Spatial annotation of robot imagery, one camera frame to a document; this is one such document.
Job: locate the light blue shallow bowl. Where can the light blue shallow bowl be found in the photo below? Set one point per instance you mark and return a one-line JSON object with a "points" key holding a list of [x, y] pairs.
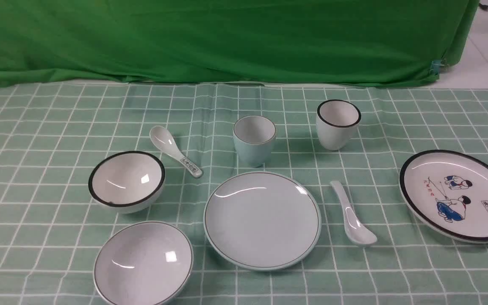
{"points": [[147, 263]]}

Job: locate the light blue cup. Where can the light blue cup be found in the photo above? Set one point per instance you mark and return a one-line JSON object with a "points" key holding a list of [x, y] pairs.
{"points": [[254, 138]]}

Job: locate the plain white spoon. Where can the plain white spoon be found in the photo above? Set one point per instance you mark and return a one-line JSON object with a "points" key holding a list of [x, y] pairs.
{"points": [[357, 233]]}

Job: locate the black-rimmed white bowl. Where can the black-rimmed white bowl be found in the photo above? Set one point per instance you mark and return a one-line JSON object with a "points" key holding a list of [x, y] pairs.
{"points": [[127, 182]]}

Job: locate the light blue plate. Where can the light blue plate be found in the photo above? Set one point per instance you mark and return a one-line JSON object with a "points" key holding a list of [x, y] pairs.
{"points": [[262, 221]]}

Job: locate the green checkered tablecloth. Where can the green checkered tablecloth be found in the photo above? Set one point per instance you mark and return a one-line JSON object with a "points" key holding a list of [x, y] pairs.
{"points": [[53, 135]]}

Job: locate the black-rimmed white cup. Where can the black-rimmed white cup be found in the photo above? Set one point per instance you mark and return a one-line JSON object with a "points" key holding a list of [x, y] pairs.
{"points": [[336, 122]]}

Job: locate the green backdrop cloth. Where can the green backdrop cloth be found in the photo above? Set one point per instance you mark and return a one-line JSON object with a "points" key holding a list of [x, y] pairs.
{"points": [[382, 43]]}

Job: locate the cartoon plate black rim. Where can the cartoon plate black rim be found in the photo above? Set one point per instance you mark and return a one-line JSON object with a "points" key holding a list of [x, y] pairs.
{"points": [[448, 191]]}

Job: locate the blue backdrop clip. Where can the blue backdrop clip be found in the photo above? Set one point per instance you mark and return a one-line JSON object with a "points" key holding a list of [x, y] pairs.
{"points": [[436, 67]]}

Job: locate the white spoon patterned handle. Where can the white spoon patterned handle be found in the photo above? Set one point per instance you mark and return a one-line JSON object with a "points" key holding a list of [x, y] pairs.
{"points": [[165, 142]]}

